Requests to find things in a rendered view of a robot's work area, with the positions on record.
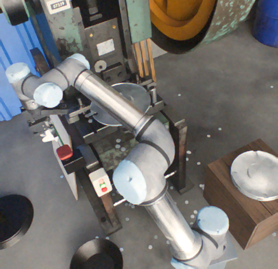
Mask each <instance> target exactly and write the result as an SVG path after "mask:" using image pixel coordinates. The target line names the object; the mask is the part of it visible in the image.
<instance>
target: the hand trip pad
mask: <svg viewBox="0 0 278 269"><path fill-rule="evenodd" d="M56 152H57V154H58V157H59V159H60V160H64V159H67V158H69V157H71V156H72V154H73V153H72V151H71V148H70V146H69V145H67V144H65V145H63V146H60V147H58V148H57V149H56Z"/></svg>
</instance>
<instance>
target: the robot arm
mask: <svg viewBox="0 0 278 269"><path fill-rule="evenodd" d="M89 69H90V66H89V62H88V61H87V60H86V59H85V57H84V56H82V54H79V53H75V54H74V55H72V56H71V57H69V58H67V59H65V60H64V61H63V62H61V63H60V64H59V65H57V66H56V67H55V68H53V69H52V70H50V71H49V72H47V73H46V74H44V75H43V76H42V77H39V76H36V75H34V74H32V72H31V69H30V68H29V66H28V65H27V64H25V63H24V62H17V63H16V64H13V65H11V66H9V67H8V68H7V70H6V72H5V74H6V77H7V79H8V82H9V83H10V85H11V86H12V89H13V90H14V91H15V93H16V94H17V96H18V98H19V100H20V102H21V104H22V106H21V107H20V110H21V113H22V115H23V116H24V118H25V119H26V121H27V124H28V126H29V128H30V130H31V131H32V133H33V135H34V136H38V135H41V136H45V137H44V138H42V141H43V142H47V141H52V140H55V141H56V142H57V141H58V138H59V137H58V135H57V133H56V132H55V130H54V128H53V126H54V125H53V123H52V120H51V119H50V115H58V114H68V113H69V111H70V108H69V107H68V106H67V104H66V103H60V100H61V99H62V92H63V90H64V89H66V88H67V87H69V86H71V85H73V86H74V87H75V88H76V89H77V90H79V91H80V92H81V93H82V94H83V95H85V96H86V97H87V98H88V99H90V100H91V101H93V102H94V103H95V104H96V105H97V106H99V107H100V108H101V109H102V110H104V111H105V112H107V113H108V114H109V115H110V116H111V117H112V118H113V119H115V120H116V121H118V122H119V123H120V124H121V125H123V126H124V128H126V129H127V130H129V131H130V132H132V133H133V135H134V139H135V140H136V141H138V142H139V144H138V145H136V146H135V148H134V149H133V150H132V151H131V152H130V154H129V155H128V156H127V157H125V158H124V160H123V161H122V162H120V164H119V165H118V167H117V168H116V169H115V171H114V172H113V175H112V180H113V183H114V185H115V187H116V189H117V190H118V192H119V193H120V194H121V195H123V198H124V199H126V200H127V201H128V202H130V203H132V204H138V205H144V207H145V208H146V210H147V212H148V213H150V215H151V217H152V218H153V219H154V221H155V222H156V224H157V226H158V227H159V228H160V230H161V231H162V232H163V233H164V235H165V237H166V238H167V240H168V241H169V243H170V251H171V253H172V255H173V257H172V258H171V261H170V263H171V264H172V265H173V266H174V267H175V268H177V269H207V267H208V265H209V264H210V262H211V260H215V259H217V258H219V257H220V256H222V255H223V254H224V252H225V250H226V248H227V245H228V241H227V237H226V232H227V230H228V228H229V220H228V217H227V215H226V213H225V212H224V211H223V210H221V209H220V208H218V207H214V206H207V207H203V208H201V209H200V210H199V212H198V214H197V216H196V221H195V222H194V223H193V226H192V228H190V227H189V225H188V223H187V221H186V220H185V218H184V217H183V216H182V214H181V212H180V210H179V209H178V207H177V206H176V204H175V202H174V201H173V199H172V198H171V196H170V194H169V193H168V191H167V189H168V182H167V180H166V178H165V177H164V173H165V171H166V170H167V168H169V166H170V165H171V164H172V162H173V160H174V156H175V146H174V141H173V139H172V136H171V134H170V133H169V131H168V130H167V128H166V126H165V125H164V124H163V123H162V122H161V121H160V120H158V119H157V118H156V117H154V116H147V114H146V113H144V112H143V111H142V110H141V109H139V108H137V107H136V106H135V105H133V103H131V102H130V101H129V100H128V99H126V98H124V97H123V96H122V95H121V94H119V93H118V91H116V90H114V89H113V88H112V87H111V86H109V85H108V84H107V83H106V82H104V81H103V80H101V79H100V78H99V77H98V76H96V75H95V74H94V73H93V72H91V71H89Z"/></svg>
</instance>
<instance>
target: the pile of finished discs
mask: <svg viewBox="0 0 278 269"><path fill-rule="evenodd" d="M230 176H231V180H232V182H233V183H234V185H235V186H236V187H238V190H239V191H240V192H241V193H242V194H244V195H246V196H247V197H250V198H252V199H256V200H259V201H271V200H274V199H277V198H278V158H277V157H275V156H273V155H271V154H269V153H265V152H263V151H256V152H254V151H250V152H246V153H243V154H241V155H239V156H238V157H237V158H236V159H235V160H234V161H233V164H232V165H231V169H230Z"/></svg>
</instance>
